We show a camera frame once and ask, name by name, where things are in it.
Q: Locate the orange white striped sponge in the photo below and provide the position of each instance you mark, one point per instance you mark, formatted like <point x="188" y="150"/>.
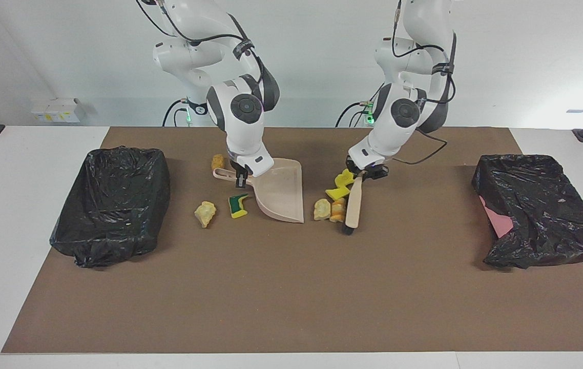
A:
<point x="338" y="210"/>

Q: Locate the pale yellow crumpled sponge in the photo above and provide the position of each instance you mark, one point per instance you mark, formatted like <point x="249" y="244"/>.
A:
<point x="205" y="213"/>

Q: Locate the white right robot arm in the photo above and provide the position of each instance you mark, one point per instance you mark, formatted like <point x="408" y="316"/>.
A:
<point x="240" y="107"/>

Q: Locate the white wall socket box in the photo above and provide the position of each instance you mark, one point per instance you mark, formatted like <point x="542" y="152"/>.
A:
<point x="56" y="110"/>

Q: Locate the yellow green sponge wedge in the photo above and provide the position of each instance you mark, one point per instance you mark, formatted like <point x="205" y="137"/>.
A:
<point x="344" y="178"/>

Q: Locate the beige plastic dustpan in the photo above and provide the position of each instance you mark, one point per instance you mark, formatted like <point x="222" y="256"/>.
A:
<point x="281" y="195"/>

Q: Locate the beige hand brush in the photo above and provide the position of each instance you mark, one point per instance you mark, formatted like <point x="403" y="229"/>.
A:
<point x="353" y="205"/>

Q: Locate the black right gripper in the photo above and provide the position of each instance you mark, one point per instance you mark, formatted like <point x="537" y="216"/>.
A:
<point x="238" y="165"/>

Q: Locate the pale yellow sponge lump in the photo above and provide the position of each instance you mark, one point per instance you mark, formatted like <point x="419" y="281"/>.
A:
<point x="321" y="209"/>

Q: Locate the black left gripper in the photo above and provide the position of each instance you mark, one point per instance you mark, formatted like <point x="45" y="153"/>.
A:
<point x="368" y="170"/>

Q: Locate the yellow green sponge chunk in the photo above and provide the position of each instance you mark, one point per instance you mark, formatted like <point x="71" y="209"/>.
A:
<point x="337" y="193"/>

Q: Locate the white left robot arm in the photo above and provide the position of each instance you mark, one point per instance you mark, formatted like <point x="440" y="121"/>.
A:
<point x="399" y="118"/>

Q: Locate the black bag lined pink bin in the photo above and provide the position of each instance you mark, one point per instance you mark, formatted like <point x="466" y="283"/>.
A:
<point x="542" y="205"/>

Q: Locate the notched green yellow sponge piece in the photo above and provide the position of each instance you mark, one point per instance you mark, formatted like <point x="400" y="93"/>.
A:
<point x="238" y="206"/>

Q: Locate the brown sponge nugget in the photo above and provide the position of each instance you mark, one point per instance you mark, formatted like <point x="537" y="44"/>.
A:
<point x="217" y="161"/>

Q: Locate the brown table mat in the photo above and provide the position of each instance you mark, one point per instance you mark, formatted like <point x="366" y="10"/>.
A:
<point x="271" y="318"/>

